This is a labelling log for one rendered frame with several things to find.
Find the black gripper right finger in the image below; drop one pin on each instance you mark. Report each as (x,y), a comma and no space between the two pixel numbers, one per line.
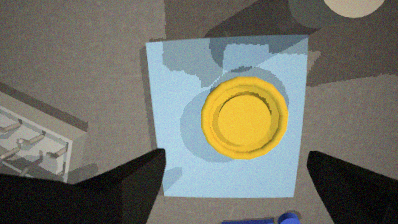
(352,194)

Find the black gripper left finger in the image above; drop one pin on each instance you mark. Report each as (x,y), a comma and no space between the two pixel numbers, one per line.
(124,195)

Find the light blue flat mat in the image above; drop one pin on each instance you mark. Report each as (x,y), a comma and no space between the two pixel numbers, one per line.
(184,72)

